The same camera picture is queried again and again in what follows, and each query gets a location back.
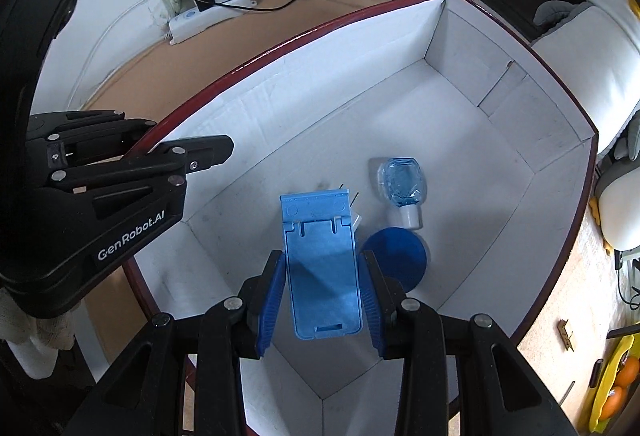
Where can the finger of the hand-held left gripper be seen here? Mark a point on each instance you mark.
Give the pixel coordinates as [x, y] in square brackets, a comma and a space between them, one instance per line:
[90, 136]
[200, 153]

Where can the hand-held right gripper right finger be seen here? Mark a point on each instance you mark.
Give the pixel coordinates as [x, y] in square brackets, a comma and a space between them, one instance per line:
[374, 311]

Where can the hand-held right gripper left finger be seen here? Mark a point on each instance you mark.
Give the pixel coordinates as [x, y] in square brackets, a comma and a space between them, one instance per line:
[270, 306]

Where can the blue phone stand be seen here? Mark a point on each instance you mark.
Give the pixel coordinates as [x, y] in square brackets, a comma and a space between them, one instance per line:
[320, 276]

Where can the blue round tin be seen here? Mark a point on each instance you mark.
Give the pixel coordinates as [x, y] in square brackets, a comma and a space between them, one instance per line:
[400, 256]

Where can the small blue liquid bottle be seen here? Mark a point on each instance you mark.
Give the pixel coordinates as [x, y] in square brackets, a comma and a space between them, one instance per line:
[402, 181]

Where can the red cardboard box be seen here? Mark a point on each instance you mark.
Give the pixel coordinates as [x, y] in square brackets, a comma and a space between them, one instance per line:
[475, 141]

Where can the short black cylinder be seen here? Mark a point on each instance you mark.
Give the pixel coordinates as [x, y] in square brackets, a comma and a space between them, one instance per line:
[596, 373]

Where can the person's left hand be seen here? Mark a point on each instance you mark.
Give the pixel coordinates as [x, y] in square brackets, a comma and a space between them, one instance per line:
[35, 336]

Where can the white power strip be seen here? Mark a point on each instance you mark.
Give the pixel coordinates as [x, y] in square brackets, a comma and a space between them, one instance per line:
[190, 23]

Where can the wooden clothespin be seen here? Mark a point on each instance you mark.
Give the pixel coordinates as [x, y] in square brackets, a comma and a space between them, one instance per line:
[566, 335]

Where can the yellow leaf-shaped bowl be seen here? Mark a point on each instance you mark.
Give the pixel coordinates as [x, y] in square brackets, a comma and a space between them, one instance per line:
[612, 356]

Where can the orange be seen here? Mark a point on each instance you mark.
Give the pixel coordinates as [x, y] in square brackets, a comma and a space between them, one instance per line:
[613, 403]
[630, 372]

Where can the small plush penguin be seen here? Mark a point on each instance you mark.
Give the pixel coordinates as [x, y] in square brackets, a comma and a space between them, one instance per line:
[620, 216]

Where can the large plush penguin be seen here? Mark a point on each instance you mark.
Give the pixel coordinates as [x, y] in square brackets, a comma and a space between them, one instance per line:
[590, 66]

